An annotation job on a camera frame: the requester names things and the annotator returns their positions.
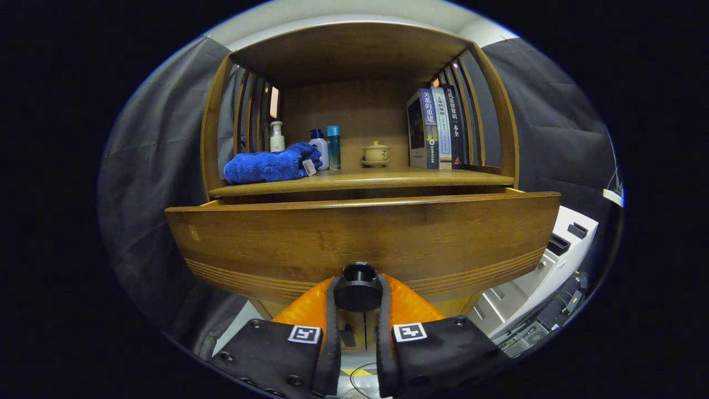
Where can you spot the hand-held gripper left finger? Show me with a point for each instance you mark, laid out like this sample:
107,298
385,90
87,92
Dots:
331,354

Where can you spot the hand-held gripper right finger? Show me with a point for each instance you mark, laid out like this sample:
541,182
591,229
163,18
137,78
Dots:
385,360

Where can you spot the black drawer knob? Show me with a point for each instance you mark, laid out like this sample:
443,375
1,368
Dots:
358,288

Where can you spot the wooden drawer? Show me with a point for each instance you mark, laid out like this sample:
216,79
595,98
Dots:
360,233

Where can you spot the wooden countertop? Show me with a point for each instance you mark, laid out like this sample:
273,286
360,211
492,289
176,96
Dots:
360,177

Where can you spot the wooden cabinet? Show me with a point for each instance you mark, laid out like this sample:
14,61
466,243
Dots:
349,50

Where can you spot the yellow black floor tape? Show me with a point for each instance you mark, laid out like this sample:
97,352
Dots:
354,372

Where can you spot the white box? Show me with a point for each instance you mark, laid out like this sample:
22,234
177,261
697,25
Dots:
554,260

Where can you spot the blue towel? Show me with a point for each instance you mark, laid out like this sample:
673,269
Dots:
266,166

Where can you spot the white bottle with blue cap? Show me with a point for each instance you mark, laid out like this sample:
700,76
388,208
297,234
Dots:
319,151

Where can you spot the beige lidded teacup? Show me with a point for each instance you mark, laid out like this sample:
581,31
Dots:
376,153

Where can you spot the teal bottle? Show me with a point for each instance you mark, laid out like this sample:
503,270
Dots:
333,147

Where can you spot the white pump bottle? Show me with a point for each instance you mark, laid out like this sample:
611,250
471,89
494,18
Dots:
277,138

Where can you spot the dark blue book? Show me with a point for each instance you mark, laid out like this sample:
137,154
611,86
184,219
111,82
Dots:
424,130

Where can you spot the white spine book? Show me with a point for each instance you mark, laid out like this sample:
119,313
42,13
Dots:
443,127

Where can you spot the black spine book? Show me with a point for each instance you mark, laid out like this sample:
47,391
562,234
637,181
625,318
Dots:
455,124

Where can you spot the white side table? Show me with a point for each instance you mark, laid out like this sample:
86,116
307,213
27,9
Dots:
612,195

